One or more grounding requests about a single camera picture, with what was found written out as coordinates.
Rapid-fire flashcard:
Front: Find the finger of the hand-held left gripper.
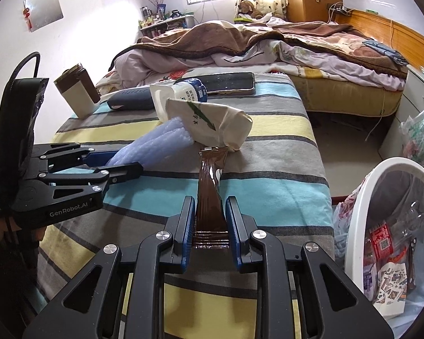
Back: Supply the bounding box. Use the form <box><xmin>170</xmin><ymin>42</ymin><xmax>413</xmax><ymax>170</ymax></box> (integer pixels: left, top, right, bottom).
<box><xmin>39</xmin><ymin>162</ymin><xmax>144</xmax><ymax>201</ymax></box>
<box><xmin>33</xmin><ymin>142</ymin><xmax>121</xmax><ymax>172</ymax></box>

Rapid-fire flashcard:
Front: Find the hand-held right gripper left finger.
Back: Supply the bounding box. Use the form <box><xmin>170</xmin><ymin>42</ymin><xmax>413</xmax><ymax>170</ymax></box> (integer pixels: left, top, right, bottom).
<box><xmin>21</xmin><ymin>195</ymin><xmax>196</xmax><ymax>339</ymax></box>

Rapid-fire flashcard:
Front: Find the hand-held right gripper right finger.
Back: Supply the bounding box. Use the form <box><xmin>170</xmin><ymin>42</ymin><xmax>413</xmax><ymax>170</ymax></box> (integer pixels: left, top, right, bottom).
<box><xmin>225</xmin><ymin>196</ymin><xmax>396</xmax><ymax>339</ymax></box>

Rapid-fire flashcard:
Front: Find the brown snack wrapper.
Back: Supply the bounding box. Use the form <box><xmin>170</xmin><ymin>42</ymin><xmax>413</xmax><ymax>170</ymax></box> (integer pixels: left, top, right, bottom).
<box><xmin>192</xmin><ymin>146</ymin><xmax>230</xmax><ymax>251</ymax></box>

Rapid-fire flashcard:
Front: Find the white foam net sleeve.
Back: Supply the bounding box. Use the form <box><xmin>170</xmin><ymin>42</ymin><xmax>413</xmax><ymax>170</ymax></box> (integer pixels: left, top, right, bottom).
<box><xmin>106</xmin><ymin>116</ymin><xmax>195</xmax><ymax>166</ymax></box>

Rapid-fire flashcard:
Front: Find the white round trash bin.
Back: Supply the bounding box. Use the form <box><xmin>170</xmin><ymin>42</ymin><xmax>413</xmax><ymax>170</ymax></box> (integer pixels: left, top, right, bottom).
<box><xmin>344</xmin><ymin>157</ymin><xmax>424</xmax><ymax>339</ymax></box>

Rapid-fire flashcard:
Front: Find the clear red-capped water bottle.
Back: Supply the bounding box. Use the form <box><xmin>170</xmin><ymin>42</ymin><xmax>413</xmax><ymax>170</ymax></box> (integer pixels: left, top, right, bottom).
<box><xmin>365</xmin><ymin>201</ymin><xmax>424</xmax><ymax>265</ymax></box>

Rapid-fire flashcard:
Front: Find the crushed printed paper cup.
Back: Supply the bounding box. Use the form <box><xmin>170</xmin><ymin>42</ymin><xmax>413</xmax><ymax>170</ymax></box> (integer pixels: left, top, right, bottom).
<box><xmin>373</xmin><ymin>261</ymin><xmax>410</xmax><ymax>315</ymax></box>

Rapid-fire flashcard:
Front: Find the dark blue glasses case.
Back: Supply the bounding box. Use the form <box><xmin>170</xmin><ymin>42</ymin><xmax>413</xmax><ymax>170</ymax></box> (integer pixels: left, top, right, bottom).
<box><xmin>107</xmin><ymin>88</ymin><xmax>155</xmax><ymax>111</ymax></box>

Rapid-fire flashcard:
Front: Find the white plastic container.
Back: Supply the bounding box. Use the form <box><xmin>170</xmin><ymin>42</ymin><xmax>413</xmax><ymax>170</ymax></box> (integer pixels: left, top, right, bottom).
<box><xmin>149</xmin><ymin>84</ymin><xmax>179</xmax><ymax>122</ymax></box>

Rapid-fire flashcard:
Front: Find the white paper bag green leaf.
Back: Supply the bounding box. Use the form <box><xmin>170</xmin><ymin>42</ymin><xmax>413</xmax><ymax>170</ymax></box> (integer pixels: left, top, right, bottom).
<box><xmin>165</xmin><ymin>98</ymin><xmax>253</xmax><ymax>152</ymax></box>

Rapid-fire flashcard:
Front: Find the white yogurt bottle blue label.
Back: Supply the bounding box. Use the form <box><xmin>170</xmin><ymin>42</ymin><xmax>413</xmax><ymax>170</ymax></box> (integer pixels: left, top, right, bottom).
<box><xmin>173</xmin><ymin>77</ymin><xmax>208</xmax><ymax>104</ymax></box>

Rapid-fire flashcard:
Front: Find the lilac duvet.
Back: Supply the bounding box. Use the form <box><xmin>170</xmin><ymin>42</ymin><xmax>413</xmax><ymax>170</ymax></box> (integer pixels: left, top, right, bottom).
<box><xmin>109</xmin><ymin>37</ymin><xmax>407</xmax><ymax>90</ymax></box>

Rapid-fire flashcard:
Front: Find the floral plastic bag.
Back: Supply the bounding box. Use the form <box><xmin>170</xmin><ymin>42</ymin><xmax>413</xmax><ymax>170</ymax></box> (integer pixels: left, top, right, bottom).
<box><xmin>332</xmin><ymin>184</ymin><xmax>361</xmax><ymax>265</ymax></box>

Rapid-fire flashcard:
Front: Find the black smartphone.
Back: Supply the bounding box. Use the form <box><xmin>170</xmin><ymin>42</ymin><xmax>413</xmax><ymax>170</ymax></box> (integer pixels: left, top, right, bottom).
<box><xmin>197</xmin><ymin>71</ymin><xmax>256</xmax><ymax>96</ymax></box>

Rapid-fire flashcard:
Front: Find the white shelf with bottles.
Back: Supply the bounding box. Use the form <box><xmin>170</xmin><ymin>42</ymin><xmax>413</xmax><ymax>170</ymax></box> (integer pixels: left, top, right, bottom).
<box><xmin>138</xmin><ymin>3</ymin><xmax>196</xmax><ymax>38</ymax></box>

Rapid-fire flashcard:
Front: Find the brown fleece blanket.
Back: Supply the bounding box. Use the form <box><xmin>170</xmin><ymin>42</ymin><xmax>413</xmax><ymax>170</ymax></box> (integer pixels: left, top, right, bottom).
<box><xmin>132</xmin><ymin>21</ymin><xmax>408</xmax><ymax>78</ymax></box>

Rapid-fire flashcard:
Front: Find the yellow mattress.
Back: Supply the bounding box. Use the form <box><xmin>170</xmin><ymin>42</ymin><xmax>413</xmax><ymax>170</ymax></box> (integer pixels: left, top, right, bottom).
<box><xmin>291</xmin><ymin>67</ymin><xmax>401</xmax><ymax>117</ymax></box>

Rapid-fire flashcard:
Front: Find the brown teddy bear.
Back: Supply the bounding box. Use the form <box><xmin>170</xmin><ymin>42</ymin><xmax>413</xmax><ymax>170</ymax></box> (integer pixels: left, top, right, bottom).
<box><xmin>237</xmin><ymin>0</ymin><xmax>265</xmax><ymax>20</ymax></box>

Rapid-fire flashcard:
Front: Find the green printed plastic bag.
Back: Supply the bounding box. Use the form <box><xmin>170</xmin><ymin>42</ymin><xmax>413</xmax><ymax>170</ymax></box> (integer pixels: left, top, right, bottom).
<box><xmin>399</xmin><ymin>108</ymin><xmax>424</xmax><ymax>166</ymax></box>

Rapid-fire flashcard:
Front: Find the white nightstand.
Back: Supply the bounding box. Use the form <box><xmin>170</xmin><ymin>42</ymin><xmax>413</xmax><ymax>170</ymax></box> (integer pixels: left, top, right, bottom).
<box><xmin>376</xmin><ymin>65</ymin><xmax>424</xmax><ymax>170</ymax></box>

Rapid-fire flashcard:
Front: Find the blue folded cloth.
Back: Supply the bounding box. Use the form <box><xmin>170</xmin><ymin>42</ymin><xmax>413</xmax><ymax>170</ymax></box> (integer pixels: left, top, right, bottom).
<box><xmin>362</xmin><ymin>40</ymin><xmax>408</xmax><ymax>65</ymax></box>

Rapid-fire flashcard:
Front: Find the power strip with plugs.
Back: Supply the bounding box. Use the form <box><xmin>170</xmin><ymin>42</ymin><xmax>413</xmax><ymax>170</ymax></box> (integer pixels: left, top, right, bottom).
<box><xmin>327</xmin><ymin>3</ymin><xmax>352</xmax><ymax>16</ymax></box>

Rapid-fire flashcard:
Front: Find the wooden bed headboard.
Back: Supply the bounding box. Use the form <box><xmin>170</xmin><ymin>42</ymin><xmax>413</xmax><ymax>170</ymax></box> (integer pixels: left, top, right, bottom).
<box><xmin>334</xmin><ymin>7</ymin><xmax>424</xmax><ymax>75</ymax></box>

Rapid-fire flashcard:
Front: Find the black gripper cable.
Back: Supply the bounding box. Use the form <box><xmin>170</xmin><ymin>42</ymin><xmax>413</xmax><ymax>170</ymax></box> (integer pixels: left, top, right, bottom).
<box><xmin>9</xmin><ymin>52</ymin><xmax>41</xmax><ymax>82</ymax></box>

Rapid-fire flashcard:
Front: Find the shiny wall board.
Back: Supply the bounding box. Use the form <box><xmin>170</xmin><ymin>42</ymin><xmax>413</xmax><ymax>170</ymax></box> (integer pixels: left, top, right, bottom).
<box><xmin>23</xmin><ymin>0</ymin><xmax>64</xmax><ymax>29</ymax></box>

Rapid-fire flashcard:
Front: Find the white cable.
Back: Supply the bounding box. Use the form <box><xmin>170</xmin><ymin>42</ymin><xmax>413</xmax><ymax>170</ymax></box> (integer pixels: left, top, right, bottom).
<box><xmin>365</xmin><ymin>102</ymin><xmax>389</xmax><ymax>142</ymax></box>

